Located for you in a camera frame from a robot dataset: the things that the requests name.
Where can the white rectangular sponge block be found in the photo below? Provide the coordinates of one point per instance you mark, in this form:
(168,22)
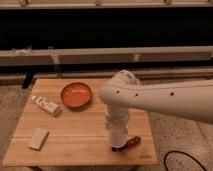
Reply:
(38,139)

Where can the white tube with label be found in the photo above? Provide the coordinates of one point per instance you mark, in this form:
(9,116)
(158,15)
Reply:
(47,105)

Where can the orange bowl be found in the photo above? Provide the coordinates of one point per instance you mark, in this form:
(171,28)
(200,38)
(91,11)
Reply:
(76,94)

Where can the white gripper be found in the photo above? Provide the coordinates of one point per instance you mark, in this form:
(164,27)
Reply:
(117,118)

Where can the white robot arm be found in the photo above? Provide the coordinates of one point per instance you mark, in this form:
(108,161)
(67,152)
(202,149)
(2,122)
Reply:
(189,100)

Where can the white ceramic cup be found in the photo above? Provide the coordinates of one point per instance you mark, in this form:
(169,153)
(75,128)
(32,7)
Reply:
(117,136)

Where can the wooden table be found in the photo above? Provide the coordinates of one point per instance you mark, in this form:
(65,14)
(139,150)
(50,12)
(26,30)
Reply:
(77,137)

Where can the grey metal rail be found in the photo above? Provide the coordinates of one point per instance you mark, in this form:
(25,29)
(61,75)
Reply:
(27,57)

